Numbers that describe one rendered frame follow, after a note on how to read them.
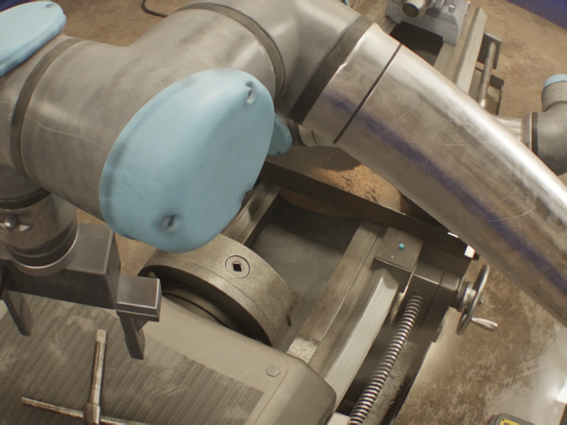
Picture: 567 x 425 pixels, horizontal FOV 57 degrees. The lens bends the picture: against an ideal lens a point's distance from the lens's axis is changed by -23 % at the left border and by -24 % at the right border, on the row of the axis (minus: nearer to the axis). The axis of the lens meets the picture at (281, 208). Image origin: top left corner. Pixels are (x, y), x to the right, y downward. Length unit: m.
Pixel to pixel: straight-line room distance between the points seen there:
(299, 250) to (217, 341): 0.91
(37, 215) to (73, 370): 0.34
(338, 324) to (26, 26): 1.13
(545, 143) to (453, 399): 1.47
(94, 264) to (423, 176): 0.24
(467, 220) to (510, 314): 2.21
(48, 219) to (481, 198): 0.28
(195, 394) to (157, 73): 0.46
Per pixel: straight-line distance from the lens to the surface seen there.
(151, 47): 0.31
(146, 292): 0.51
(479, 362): 2.41
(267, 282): 0.97
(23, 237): 0.42
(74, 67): 0.31
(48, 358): 0.73
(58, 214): 0.42
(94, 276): 0.47
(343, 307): 1.39
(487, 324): 1.58
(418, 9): 1.97
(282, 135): 1.12
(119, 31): 3.97
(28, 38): 0.34
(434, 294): 1.55
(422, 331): 1.68
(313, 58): 0.37
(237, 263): 0.96
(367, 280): 1.44
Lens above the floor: 1.96
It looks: 47 degrees down
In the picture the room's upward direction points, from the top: 6 degrees clockwise
